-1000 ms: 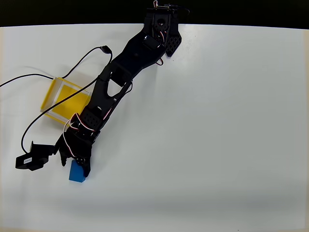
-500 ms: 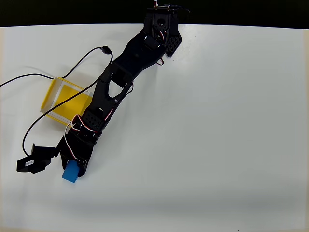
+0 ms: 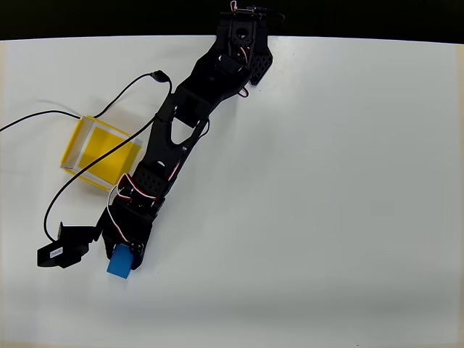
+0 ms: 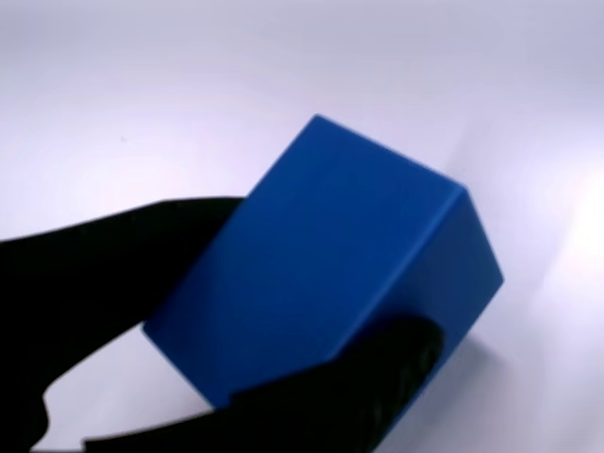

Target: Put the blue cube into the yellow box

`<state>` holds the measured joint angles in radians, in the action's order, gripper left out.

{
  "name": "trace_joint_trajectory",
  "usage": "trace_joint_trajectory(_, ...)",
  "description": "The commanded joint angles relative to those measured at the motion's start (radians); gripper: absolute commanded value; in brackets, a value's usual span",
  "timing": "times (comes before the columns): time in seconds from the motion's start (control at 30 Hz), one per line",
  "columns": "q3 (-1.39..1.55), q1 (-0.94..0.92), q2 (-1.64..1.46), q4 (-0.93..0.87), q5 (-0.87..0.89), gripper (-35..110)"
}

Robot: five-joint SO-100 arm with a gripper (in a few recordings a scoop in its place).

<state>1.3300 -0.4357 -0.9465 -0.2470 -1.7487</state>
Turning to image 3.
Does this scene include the blue cube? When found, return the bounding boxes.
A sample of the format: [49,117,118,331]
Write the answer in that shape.
[106,243,134,281]

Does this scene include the yellow open box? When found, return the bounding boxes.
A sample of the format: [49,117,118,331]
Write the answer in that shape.
[59,115,144,192]

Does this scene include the black lattice base clamp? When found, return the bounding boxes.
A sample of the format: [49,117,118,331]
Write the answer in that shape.
[248,6,286,88]

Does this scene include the black camera on mount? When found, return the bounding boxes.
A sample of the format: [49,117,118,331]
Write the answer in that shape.
[36,221,101,270]

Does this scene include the black camera cable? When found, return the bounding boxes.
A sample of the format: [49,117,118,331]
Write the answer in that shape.
[0,70,174,241]

